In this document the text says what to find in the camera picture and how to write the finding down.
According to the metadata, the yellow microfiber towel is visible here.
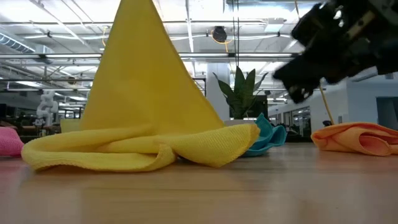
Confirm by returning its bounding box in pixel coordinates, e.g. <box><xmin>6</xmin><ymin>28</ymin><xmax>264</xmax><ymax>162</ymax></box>
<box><xmin>21</xmin><ymin>0</ymin><xmax>261</xmax><ymax>173</ymax></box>

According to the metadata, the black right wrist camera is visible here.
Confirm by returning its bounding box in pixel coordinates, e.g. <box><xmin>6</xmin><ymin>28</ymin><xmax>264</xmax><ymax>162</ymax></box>
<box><xmin>291</xmin><ymin>2</ymin><xmax>343</xmax><ymax>47</ymax></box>

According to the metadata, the orange microfiber towel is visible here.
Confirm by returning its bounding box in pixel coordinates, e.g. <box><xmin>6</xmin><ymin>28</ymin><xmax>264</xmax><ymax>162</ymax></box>
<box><xmin>311</xmin><ymin>122</ymin><xmax>398</xmax><ymax>157</ymax></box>

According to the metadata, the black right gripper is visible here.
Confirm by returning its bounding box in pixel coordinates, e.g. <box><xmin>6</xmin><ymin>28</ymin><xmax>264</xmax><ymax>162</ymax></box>
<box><xmin>272</xmin><ymin>9</ymin><xmax>398</xmax><ymax>104</ymax></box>

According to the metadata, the yellow cable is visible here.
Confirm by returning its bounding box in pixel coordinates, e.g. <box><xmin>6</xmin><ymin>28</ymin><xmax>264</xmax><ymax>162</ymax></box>
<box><xmin>294</xmin><ymin>0</ymin><xmax>335</xmax><ymax>126</ymax></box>

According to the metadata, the large black cable reel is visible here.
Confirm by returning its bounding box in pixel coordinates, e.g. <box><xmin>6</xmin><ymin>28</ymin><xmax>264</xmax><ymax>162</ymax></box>
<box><xmin>212</xmin><ymin>26</ymin><xmax>229</xmax><ymax>44</ymax></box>

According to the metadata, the black frame stand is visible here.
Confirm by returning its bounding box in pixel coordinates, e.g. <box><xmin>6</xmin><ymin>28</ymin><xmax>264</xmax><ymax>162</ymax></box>
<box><xmin>192</xmin><ymin>77</ymin><xmax>207</xmax><ymax>97</ymax></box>

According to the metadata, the black monitor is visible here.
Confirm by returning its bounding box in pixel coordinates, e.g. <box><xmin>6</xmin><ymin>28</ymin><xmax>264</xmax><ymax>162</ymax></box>
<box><xmin>229</xmin><ymin>95</ymin><xmax>269</xmax><ymax>119</ymax></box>

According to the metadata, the pink microfiber towel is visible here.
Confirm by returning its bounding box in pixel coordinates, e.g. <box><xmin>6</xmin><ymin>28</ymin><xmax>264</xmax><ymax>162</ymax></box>
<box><xmin>0</xmin><ymin>126</ymin><xmax>25</xmax><ymax>157</ymax></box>

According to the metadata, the thin black hanging cable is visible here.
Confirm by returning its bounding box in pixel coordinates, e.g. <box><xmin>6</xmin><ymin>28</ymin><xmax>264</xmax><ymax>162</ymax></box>
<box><xmin>236</xmin><ymin>0</ymin><xmax>241</xmax><ymax>68</ymax></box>
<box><xmin>231</xmin><ymin>0</ymin><xmax>236</xmax><ymax>68</ymax></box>

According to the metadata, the snake plant in white pot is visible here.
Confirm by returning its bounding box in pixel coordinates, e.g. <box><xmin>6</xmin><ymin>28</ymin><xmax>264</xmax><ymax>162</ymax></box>
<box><xmin>213</xmin><ymin>66</ymin><xmax>269</xmax><ymax>127</ymax></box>

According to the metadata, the blue microfiber towel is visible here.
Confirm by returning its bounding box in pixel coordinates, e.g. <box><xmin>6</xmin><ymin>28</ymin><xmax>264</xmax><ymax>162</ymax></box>
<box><xmin>241</xmin><ymin>113</ymin><xmax>287</xmax><ymax>157</ymax></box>

